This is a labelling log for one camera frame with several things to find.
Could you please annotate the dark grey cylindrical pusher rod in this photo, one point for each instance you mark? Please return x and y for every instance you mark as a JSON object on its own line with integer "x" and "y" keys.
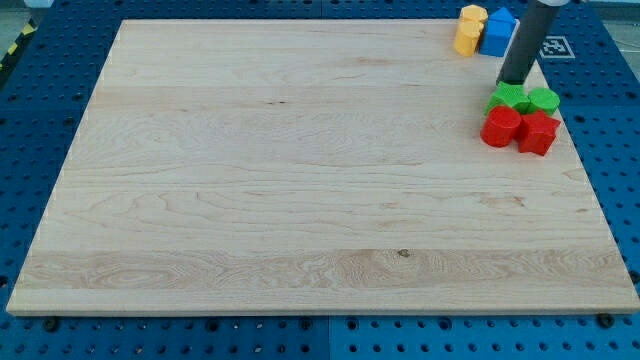
{"x": 534, "y": 25}

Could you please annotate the green circle block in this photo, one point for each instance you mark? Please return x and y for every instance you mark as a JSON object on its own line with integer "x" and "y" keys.
{"x": 543, "y": 99}

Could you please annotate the green star block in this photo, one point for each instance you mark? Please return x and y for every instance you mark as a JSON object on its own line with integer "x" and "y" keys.
{"x": 510, "y": 95}

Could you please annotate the red star block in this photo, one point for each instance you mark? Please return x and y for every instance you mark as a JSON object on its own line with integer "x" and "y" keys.
{"x": 536, "y": 133}

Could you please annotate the red circle block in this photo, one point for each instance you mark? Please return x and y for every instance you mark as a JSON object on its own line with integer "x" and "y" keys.
{"x": 500, "y": 126}

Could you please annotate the white fiducial marker tag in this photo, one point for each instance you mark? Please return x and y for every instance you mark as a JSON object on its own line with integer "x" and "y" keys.
{"x": 556, "y": 47}

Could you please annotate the blue house-shaped block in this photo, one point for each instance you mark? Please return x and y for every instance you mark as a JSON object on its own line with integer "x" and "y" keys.
{"x": 498, "y": 32}

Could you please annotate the yellow hexagon block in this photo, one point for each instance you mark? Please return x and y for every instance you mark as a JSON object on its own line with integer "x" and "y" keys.
{"x": 473, "y": 13}

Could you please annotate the yellow cylinder block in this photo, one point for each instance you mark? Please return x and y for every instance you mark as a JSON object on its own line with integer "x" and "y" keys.
{"x": 467, "y": 36}

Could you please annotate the black bolt front right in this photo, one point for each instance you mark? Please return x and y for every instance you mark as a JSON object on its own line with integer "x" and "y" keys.
{"x": 605, "y": 320}

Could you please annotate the black bolt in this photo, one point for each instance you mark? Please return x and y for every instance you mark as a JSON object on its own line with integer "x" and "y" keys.
{"x": 605, "y": 320}
{"x": 50, "y": 324}

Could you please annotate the light wooden board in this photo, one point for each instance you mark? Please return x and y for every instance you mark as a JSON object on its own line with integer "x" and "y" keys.
{"x": 310, "y": 167}

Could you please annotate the black bolt front left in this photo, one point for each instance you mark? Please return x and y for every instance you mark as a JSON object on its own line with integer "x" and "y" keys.
{"x": 50, "y": 324}

